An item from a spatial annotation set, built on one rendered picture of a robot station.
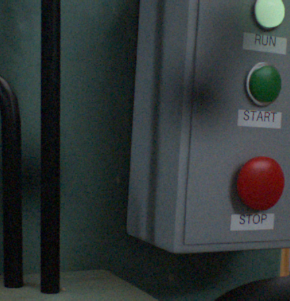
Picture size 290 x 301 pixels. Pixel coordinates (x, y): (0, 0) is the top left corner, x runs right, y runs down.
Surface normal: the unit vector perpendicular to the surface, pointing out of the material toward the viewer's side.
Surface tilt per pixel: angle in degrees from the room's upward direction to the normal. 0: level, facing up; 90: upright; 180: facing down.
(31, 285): 0
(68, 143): 90
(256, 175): 85
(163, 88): 90
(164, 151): 90
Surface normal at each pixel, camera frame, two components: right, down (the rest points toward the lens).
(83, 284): 0.06, -1.00
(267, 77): 0.44, 0.03
